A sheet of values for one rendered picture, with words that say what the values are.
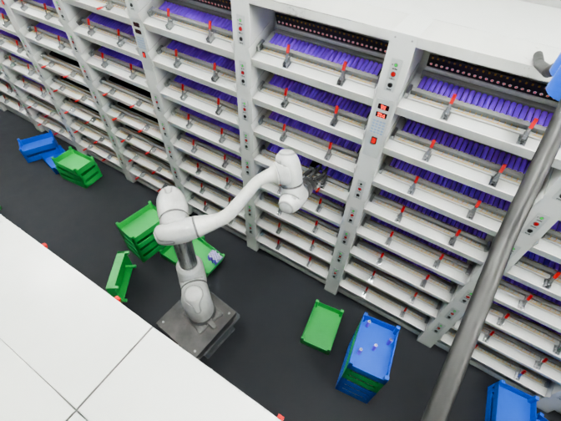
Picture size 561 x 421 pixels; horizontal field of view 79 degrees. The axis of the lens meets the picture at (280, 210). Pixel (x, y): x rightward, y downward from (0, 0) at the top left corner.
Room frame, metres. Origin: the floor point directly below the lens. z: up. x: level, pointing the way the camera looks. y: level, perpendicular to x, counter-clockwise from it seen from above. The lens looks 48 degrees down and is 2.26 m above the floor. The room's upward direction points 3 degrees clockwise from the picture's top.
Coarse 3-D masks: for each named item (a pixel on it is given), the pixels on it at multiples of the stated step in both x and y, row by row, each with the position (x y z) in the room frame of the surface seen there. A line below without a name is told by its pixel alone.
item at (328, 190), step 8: (264, 144) 1.65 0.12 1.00; (256, 152) 1.58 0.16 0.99; (256, 160) 1.55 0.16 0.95; (264, 160) 1.54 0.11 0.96; (272, 160) 1.54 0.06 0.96; (312, 168) 1.47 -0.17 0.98; (328, 184) 1.36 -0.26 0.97; (320, 192) 1.35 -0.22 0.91; (328, 192) 1.31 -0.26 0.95; (336, 192) 1.31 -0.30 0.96; (344, 192) 1.31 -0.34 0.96; (344, 200) 1.27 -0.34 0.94
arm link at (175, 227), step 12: (168, 216) 0.96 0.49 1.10; (180, 216) 0.96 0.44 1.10; (156, 228) 0.91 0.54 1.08; (168, 228) 0.90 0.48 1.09; (180, 228) 0.90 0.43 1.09; (192, 228) 0.91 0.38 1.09; (156, 240) 0.87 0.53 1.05; (168, 240) 0.86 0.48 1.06; (180, 240) 0.87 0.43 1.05; (192, 240) 0.90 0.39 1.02
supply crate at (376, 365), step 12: (360, 324) 0.81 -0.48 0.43; (372, 324) 0.82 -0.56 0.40; (384, 324) 0.81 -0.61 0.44; (360, 336) 0.75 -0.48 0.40; (372, 336) 0.76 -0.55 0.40; (384, 336) 0.76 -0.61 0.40; (396, 336) 0.75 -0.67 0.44; (384, 348) 0.69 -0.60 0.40; (360, 360) 0.62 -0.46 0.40; (372, 360) 0.63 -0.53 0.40; (384, 360) 0.63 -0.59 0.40; (360, 372) 0.56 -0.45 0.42; (372, 372) 0.57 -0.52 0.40; (384, 372) 0.57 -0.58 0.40; (384, 384) 0.51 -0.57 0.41
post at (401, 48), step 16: (416, 16) 1.41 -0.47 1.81; (400, 32) 1.24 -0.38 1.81; (416, 32) 1.25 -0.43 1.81; (400, 48) 1.23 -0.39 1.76; (416, 48) 1.23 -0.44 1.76; (384, 64) 1.25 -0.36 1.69; (416, 64) 1.32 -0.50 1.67; (384, 80) 1.25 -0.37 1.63; (400, 80) 1.22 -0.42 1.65; (384, 96) 1.24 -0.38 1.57; (368, 128) 1.25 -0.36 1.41; (368, 160) 1.23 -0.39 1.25; (368, 176) 1.22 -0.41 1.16; (352, 192) 1.25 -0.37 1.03; (368, 192) 1.21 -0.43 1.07; (352, 240) 1.21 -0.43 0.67; (336, 288) 1.21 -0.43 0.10
